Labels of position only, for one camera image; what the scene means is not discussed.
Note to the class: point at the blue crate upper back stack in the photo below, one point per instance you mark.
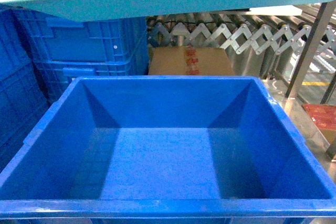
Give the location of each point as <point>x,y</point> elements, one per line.
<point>57,39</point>

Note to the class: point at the blue crate stack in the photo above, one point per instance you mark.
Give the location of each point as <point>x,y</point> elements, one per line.
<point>57,39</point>
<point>22,101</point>
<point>57,75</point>

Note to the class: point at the blue crate lower back stack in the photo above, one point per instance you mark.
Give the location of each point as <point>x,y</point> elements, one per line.
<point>57,75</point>

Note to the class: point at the blue crate top front stack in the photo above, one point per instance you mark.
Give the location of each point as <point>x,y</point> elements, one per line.
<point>22,101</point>

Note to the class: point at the brown cardboard box red print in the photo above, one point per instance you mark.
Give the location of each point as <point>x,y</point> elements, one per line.
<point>190,61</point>

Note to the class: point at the blue open target crate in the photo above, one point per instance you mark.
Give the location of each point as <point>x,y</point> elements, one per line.
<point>165,149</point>

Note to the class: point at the expandable roller conveyor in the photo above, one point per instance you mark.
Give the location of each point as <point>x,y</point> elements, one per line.
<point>257,45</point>

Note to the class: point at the red topped cardboard box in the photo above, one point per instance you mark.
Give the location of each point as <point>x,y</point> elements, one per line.
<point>323,116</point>

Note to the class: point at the stainless steel shelf rack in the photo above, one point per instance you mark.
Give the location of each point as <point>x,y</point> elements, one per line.
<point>319,38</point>

